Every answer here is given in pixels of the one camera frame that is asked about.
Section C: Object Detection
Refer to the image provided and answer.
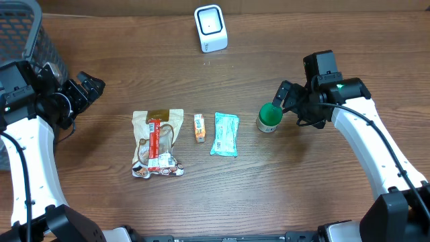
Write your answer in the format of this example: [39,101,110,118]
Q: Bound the small orange packet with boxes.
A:
[193,114,206,143]

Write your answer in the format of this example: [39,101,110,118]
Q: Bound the brown red snack bag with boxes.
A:
[132,109,184,179]

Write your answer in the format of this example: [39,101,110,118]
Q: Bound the green lid jar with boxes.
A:
[256,103,283,132]

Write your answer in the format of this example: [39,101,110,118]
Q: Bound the white barcode scanner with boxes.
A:
[194,4,228,53]

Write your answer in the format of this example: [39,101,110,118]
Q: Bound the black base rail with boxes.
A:
[140,231,330,242]

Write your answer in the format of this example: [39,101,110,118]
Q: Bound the teal wet wipes pack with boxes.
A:
[210,112,240,157]

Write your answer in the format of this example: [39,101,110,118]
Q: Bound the grey plastic mesh basket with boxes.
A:
[0,0,70,171]

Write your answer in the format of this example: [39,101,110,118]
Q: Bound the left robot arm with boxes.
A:
[1,60,128,241]

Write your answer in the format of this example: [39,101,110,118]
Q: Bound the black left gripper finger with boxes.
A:
[87,79,105,102]
[77,71,97,88]

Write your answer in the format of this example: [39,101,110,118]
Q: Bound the red candy bar wrapper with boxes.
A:
[148,119,161,171]

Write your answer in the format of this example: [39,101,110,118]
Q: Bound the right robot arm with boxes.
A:
[272,50,429,241]

